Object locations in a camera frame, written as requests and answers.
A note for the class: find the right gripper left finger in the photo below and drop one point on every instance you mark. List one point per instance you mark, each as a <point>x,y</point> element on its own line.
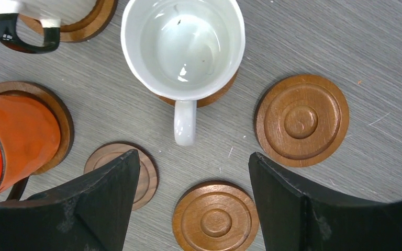
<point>90,212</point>

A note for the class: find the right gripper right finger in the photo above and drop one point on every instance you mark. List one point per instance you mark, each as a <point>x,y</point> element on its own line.
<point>299,214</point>

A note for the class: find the dark walnut coaster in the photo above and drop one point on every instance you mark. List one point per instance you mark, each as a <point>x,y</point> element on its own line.
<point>148,178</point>

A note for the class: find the brown coaster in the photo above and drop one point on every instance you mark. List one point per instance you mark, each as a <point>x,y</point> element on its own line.
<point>53,102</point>
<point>301,120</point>
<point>207,100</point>
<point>86,27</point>
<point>215,215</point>

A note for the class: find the orange cup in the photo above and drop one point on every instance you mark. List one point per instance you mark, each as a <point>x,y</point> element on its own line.
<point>29,138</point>

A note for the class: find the white mug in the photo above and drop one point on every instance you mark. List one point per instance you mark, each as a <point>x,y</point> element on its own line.
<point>184,51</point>

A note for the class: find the grey cup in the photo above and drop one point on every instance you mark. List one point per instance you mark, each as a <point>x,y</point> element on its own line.
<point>9,37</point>

